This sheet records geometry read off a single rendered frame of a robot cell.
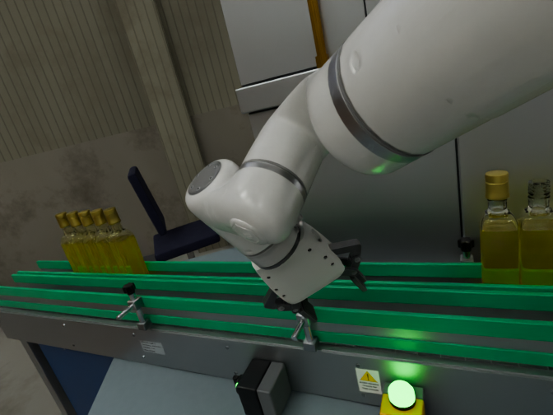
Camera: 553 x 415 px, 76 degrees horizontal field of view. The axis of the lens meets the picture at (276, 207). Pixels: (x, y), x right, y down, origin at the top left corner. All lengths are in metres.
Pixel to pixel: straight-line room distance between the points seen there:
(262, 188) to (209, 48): 3.17
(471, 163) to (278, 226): 0.57
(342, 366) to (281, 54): 0.68
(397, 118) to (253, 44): 0.73
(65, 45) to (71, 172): 1.09
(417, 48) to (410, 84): 0.02
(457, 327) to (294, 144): 0.45
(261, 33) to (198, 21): 2.61
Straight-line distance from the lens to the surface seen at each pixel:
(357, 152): 0.21
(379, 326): 0.70
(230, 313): 0.83
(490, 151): 0.81
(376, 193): 0.88
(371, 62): 0.19
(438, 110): 0.19
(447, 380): 0.74
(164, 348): 1.02
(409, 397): 0.71
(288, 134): 0.35
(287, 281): 0.48
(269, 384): 0.79
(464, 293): 0.73
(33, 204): 4.03
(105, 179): 3.70
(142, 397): 1.04
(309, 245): 0.45
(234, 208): 0.32
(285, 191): 0.32
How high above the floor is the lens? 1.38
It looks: 19 degrees down
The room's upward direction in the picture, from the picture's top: 14 degrees counter-clockwise
